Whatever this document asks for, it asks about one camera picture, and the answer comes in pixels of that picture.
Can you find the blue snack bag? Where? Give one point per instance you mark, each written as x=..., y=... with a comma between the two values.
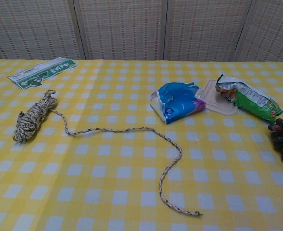
x=179, y=103

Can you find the beige plastic lid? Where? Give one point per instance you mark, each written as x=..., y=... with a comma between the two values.
x=213, y=101

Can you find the yellow white checkered tablecloth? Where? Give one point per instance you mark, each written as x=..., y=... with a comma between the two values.
x=107, y=192

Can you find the woven folding screen panel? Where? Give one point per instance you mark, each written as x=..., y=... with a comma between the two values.
x=208, y=29
x=273, y=29
x=35, y=29
x=122, y=29

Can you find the green white flattened carton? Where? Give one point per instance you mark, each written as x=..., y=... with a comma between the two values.
x=47, y=72

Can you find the green snack bag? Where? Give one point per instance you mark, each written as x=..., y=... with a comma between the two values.
x=254, y=103

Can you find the dark purple grape bunch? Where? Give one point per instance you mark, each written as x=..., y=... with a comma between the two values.
x=281, y=139

